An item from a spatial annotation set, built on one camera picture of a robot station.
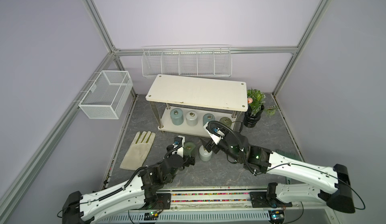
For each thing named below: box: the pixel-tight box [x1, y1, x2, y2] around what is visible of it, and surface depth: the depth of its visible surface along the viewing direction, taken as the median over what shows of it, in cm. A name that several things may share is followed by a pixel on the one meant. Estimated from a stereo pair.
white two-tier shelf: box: [145, 74, 249, 138], surface depth 78 cm
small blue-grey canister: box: [169, 107, 184, 126], surface depth 94 cm
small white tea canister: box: [185, 110, 199, 127], surface depth 93 cm
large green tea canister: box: [183, 141, 197, 158], surface depth 68 cm
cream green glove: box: [119, 131, 156, 171], surface depth 91 cm
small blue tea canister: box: [202, 113, 216, 127], surface depth 91 cm
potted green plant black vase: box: [243, 88, 279, 129], surface depth 87 cm
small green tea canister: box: [219, 116, 233, 129], surface depth 89 cm
